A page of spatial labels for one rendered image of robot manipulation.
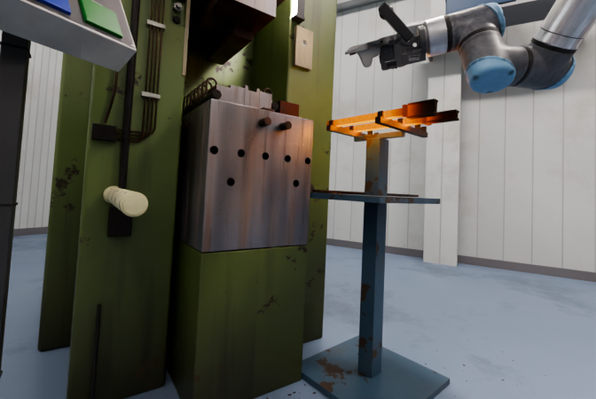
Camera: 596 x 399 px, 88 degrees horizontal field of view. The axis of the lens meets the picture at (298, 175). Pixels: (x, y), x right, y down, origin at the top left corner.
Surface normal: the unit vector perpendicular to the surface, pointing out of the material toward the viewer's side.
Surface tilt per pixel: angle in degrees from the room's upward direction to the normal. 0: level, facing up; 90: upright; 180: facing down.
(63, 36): 150
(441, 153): 90
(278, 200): 90
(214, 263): 90
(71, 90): 90
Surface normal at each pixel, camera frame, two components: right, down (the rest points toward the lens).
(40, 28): 0.39, 0.87
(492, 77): -0.07, 0.90
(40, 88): 0.87, 0.02
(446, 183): -0.48, -0.07
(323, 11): 0.58, -0.01
